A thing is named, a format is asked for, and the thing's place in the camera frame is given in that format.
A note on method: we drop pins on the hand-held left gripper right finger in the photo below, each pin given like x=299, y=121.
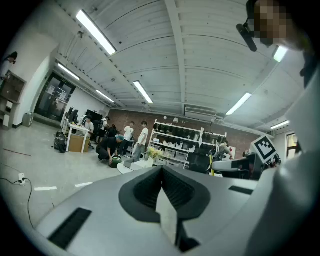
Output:
x=190, y=197

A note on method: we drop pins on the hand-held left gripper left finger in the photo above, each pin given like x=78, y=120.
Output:
x=140, y=197

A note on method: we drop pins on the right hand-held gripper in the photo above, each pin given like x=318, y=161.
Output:
x=263, y=148

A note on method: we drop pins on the dark framed window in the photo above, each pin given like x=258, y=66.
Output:
x=291, y=146

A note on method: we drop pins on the long ceiling tube light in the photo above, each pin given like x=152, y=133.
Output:
x=68, y=71
x=105, y=96
x=238, y=103
x=96, y=32
x=280, y=53
x=143, y=91
x=280, y=124

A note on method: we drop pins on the white open carton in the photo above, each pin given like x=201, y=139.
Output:
x=136, y=164

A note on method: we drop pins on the green round bag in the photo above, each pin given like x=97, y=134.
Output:
x=115, y=162

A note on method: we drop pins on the yellow flower bouquet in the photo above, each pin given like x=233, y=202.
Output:
x=153, y=152

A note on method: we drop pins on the narrow white shelving rack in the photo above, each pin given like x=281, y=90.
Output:
x=212, y=140

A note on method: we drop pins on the wide white shelving rack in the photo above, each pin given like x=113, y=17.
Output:
x=175, y=145

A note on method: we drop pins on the white pendant lamp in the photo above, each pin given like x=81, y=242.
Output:
x=175, y=120

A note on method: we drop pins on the brown cardboard carton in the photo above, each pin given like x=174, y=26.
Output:
x=77, y=143

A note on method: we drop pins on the white office desk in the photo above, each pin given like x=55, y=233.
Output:
x=77, y=129

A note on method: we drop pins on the black computer monitor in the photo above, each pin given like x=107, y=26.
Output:
x=93, y=115

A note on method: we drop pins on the black backpack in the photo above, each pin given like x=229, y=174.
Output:
x=60, y=143

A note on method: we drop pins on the white power strip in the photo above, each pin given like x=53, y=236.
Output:
x=22, y=178

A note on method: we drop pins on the person's head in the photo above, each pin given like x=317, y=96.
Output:
x=275, y=22

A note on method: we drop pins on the black glass double door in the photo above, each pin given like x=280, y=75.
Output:
x=53, y=98

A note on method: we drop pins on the grey trash bin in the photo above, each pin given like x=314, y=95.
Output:
x=27, y=120

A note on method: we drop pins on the wooden open cabinet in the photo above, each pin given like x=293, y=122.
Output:
x=11, y=92

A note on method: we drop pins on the white wall air conditioner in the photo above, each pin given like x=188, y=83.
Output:
x=200, y=111

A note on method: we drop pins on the black head-mounted camera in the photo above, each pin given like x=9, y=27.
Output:
x=247, y=35

